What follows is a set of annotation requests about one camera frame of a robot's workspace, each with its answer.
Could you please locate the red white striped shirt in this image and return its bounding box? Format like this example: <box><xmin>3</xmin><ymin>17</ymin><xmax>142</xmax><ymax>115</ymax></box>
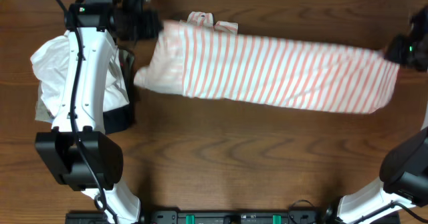
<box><xmin>134</xmin><ymin>12</ymin><xmax>399</xmax><ymax>114</ymax></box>

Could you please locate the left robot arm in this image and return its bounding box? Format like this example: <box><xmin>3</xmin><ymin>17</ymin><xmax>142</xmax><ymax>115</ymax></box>
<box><xmin>35</xmin><ymin>0</ymin><xmax>162</xmax><ymax>223</ymax></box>

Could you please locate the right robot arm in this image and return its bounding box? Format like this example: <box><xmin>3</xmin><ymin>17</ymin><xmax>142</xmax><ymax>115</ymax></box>
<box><xmin>319</xmin><ymin>7</ymin><xmax>427</xmax><ymax>224</ymax></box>

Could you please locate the white folded garment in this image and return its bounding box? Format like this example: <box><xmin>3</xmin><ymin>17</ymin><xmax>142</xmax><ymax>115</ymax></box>
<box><xmin>30</xmin><ymin>31</ymin><xmax>118</xmax><ymax>117</ymax></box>

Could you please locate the black folded garment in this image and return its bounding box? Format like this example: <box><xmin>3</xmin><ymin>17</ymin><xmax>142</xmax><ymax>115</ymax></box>
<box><xmin>103</xmin><ymin>47</ymin><xmax>135</xmax><ymax>134</ymax></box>

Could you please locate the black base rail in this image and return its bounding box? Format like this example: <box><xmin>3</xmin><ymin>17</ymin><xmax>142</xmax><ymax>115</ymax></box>
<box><xmin>65</xmin><ymin>209</ymin><xmax>401</xmax><ymax>224</ymax></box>

